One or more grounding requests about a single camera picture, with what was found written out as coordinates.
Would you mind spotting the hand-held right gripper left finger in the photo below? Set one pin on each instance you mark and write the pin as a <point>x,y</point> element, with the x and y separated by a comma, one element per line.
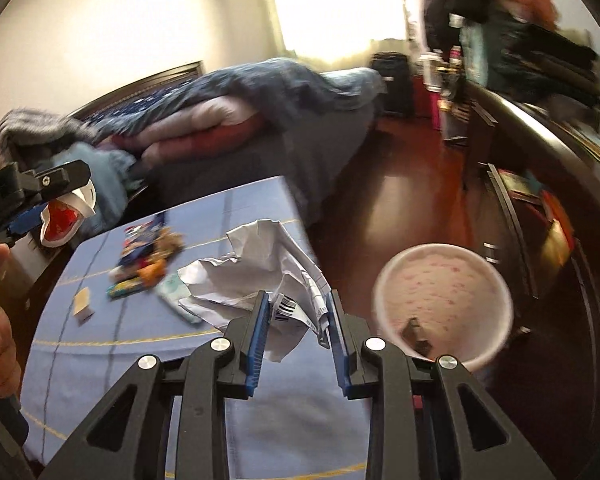
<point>260,340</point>

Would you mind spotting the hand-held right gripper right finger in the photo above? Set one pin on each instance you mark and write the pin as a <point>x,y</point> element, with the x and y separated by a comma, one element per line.
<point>337,340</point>

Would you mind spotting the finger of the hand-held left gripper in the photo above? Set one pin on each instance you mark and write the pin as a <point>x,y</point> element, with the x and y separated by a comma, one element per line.
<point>55,179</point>
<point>27,220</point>

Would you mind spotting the red and white wrapper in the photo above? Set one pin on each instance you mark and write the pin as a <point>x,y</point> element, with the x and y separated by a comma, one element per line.
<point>60,220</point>

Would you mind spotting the white paper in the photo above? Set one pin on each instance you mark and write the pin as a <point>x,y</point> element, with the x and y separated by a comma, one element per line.
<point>260,260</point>

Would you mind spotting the pale green tissue packet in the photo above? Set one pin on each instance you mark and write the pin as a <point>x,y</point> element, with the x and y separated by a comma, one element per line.
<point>177,297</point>

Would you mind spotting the dark blue snack packet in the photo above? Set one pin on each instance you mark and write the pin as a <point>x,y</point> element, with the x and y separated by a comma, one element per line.
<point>140,235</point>

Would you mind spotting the white floral waste bin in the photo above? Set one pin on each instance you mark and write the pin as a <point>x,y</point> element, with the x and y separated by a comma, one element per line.
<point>430,280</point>

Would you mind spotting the orange snack wrapper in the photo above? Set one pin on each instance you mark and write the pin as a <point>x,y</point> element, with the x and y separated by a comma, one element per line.
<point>147,272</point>

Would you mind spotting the person's left hand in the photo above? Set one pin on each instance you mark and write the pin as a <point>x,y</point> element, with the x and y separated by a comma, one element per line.
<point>2,360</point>

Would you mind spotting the light blue cloth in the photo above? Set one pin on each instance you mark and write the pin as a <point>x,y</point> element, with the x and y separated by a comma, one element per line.
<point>105,175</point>

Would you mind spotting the grey knitted blanket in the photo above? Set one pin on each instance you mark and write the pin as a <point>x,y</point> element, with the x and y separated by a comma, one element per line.
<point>35,127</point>

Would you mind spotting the small tan cardboard box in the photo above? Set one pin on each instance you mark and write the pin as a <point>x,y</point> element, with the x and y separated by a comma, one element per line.
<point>82,304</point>

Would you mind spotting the green yellow snack wrapper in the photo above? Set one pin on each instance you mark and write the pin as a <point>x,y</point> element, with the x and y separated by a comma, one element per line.
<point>122,288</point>

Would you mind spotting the brown snack wrapper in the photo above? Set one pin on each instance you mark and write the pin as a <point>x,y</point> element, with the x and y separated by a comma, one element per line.
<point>169,242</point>

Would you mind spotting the blue striped tablecloth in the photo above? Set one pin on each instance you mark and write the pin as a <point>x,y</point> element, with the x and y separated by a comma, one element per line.
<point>130,360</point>

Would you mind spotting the pink quilt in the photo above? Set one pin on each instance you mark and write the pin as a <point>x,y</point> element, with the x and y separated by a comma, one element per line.
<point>205,125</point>

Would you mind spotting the dark wooden headboard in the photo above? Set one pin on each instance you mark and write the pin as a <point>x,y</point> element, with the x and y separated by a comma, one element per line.
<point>180,72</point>

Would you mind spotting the bed with grey sheet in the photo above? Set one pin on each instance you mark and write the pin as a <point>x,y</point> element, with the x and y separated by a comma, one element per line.
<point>260,160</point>

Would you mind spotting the blue floral duvet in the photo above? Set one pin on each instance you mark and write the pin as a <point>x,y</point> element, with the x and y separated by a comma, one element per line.
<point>260,85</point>

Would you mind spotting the dark wooden dresser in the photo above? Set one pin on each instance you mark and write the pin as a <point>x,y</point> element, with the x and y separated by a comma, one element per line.
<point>570,310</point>

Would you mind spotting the book with pale cover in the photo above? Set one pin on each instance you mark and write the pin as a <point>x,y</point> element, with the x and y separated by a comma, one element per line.
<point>517,185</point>

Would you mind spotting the red books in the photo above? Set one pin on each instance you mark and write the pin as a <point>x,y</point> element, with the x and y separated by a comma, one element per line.
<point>555,225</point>

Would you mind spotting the pink storage box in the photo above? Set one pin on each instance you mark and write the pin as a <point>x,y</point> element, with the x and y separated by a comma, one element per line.
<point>436,112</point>

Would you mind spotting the black suitcase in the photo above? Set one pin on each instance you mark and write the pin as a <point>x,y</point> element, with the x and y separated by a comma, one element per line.
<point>395,85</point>

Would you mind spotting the white curtain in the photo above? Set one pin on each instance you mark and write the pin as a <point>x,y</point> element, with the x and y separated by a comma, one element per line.
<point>330,10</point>

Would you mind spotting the pile of dark clothes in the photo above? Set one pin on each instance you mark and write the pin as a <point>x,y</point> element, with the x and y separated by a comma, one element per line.
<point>540,50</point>

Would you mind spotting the hanging dark clothes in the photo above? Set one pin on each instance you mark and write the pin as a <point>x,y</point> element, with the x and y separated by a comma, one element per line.
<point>455,0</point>

